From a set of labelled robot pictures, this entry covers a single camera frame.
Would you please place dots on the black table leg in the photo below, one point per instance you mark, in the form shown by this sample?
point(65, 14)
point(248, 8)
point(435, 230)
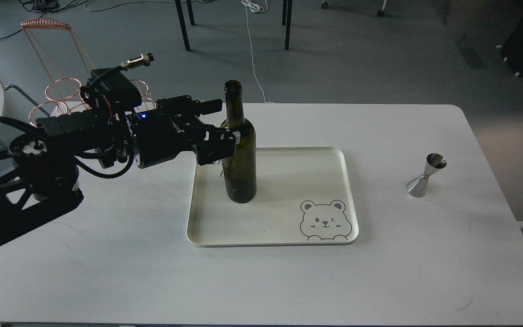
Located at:
point(286, 20)
point(182, 22)

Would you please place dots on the cream bear serving tray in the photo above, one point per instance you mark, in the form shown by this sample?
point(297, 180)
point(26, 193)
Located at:
point(303, 198)

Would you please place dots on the dark green wine bottle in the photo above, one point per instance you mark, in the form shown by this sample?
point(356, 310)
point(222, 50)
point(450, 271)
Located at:
point(239, 171)

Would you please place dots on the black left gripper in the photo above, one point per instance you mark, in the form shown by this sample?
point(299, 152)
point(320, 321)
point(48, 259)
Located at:
point(173, 126)

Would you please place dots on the black table leg left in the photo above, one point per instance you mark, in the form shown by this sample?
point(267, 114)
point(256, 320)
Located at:
point(182, 22)

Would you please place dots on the black table leg right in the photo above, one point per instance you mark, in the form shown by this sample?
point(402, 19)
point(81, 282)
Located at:
point(286, 20)

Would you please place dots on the copper wire bottle rack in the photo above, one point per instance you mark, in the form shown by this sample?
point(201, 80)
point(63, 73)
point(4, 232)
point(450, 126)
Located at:
point(61, 88)

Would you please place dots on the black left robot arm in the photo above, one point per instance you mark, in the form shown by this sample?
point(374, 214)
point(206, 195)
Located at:
point(39, 170)

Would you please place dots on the steel double jigger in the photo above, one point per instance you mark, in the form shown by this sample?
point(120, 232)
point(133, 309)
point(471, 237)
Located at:
point(418, 186)

